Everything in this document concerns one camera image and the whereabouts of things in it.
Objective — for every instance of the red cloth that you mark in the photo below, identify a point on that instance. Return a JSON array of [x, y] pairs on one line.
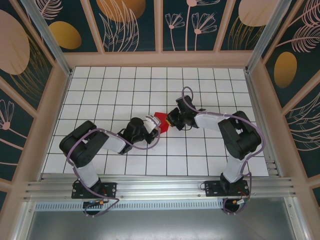
[[165, 126]]

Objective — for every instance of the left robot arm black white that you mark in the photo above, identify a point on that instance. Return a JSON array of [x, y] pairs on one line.
[[86, 175]]

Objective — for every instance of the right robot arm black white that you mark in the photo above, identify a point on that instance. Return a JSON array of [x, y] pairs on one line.
[[232, 170]]

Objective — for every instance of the white grid table mat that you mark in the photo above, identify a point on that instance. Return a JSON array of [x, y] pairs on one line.
[[200, 82]]

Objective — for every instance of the aluminium mounting rail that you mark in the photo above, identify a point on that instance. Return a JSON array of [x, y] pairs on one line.
[[160, 187]]

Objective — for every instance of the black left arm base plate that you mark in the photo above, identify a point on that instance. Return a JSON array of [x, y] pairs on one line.
[[108, 186]]

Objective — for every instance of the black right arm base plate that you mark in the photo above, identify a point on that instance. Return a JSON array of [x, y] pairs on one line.
[[212, 190]]

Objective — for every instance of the aluminium side rail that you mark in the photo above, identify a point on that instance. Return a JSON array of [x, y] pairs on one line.
[[271, 165]]

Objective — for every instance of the aluminium frame post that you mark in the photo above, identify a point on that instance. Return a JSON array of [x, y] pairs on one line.
[[266, 37], [51, 42]]

